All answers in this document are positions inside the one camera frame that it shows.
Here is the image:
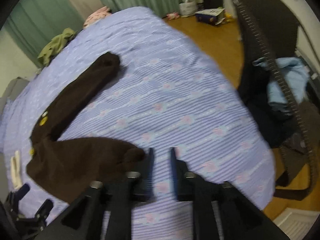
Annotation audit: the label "green curtain left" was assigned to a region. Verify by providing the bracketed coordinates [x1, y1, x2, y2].
[4, 0, 83, 68]

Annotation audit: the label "blue cardboard box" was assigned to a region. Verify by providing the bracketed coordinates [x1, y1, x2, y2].
[195, 8, 225, 25]

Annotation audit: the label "dark brown pants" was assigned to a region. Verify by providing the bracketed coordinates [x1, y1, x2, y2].
[26, 52, 146, 204]

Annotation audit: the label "light blue cloth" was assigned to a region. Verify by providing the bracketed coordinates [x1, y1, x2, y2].
[262, 57, 309, 116]

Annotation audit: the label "white shopping bag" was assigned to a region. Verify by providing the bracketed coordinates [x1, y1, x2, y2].
[179, 0, 197, 17]

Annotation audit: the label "grey bed headboard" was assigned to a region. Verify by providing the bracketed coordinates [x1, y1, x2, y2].
[0, 77, 29, 113]

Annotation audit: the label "dark wicker chair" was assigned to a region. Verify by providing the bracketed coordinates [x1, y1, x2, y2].
[232, 0, 319, 200]

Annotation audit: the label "purple floral bed sheet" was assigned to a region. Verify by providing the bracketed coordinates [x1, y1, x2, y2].
[1, 7, 274, 239]

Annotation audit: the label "olive green garment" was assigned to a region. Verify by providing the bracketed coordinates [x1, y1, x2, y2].
[37, 28, 76, 67]

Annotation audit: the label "pink patterned cloth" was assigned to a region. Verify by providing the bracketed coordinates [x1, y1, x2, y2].
[83, 6, 112, 29]

